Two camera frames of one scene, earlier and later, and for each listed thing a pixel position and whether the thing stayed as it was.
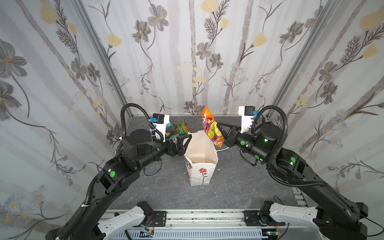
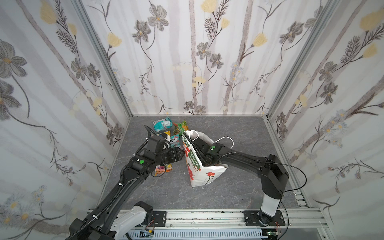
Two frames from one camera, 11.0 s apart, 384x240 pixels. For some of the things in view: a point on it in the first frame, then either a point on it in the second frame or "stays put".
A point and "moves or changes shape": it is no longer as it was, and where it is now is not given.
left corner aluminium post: x=84 y=15 stays put
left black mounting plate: x=159 y=219 stays put
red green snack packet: x=181 y=129 stays put
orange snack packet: x=211 y=126 to x=160 y=169
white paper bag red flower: x=201 y=158 moves or changes shape
